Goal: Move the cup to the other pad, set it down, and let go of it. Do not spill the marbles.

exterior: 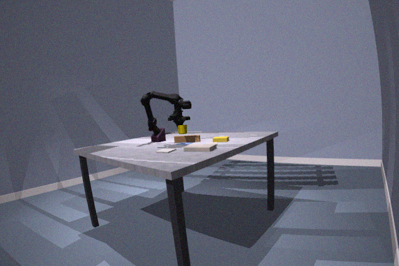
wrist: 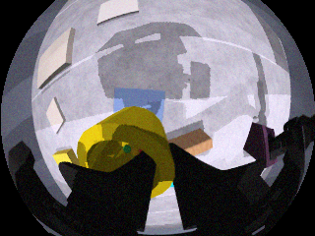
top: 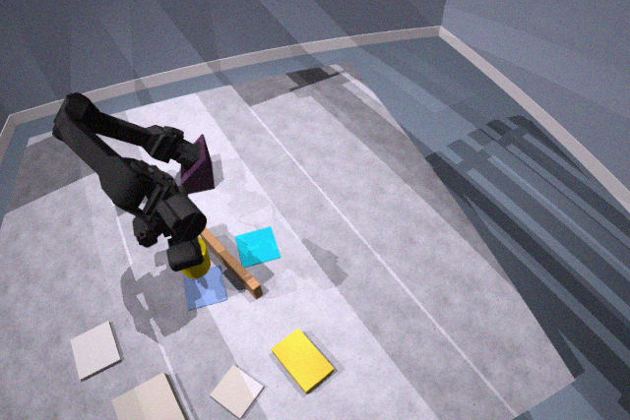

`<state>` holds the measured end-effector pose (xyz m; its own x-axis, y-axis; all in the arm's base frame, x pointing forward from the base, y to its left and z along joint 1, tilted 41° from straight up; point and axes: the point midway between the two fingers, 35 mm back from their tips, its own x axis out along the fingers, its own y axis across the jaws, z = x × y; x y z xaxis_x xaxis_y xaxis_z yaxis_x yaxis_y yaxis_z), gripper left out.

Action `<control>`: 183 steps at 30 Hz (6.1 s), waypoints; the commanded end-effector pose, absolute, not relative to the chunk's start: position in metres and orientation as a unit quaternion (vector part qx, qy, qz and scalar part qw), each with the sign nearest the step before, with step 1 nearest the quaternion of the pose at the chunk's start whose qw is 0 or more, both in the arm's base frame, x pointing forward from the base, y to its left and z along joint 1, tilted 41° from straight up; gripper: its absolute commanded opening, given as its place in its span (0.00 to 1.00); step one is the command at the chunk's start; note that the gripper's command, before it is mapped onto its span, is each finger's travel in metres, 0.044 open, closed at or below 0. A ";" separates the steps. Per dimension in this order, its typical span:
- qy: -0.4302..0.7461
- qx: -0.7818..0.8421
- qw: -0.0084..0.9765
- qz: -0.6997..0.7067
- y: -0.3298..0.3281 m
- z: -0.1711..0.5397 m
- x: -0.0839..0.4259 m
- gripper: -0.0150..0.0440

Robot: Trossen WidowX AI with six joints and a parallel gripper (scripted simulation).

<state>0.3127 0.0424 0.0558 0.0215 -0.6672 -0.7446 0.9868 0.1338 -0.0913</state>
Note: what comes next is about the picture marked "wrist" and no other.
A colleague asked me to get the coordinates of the tan wooden bar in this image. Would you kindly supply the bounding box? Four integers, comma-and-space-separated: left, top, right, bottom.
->
167, 129, 213, 156

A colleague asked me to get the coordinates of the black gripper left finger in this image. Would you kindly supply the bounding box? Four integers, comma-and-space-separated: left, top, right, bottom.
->
58, 150, 157, 232

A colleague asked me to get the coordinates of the yellow rectangular block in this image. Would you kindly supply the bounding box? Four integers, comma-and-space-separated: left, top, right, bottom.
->
52, 149, 80, 165

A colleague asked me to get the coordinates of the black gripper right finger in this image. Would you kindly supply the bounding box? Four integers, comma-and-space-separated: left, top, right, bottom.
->
168, 143, 267, 229

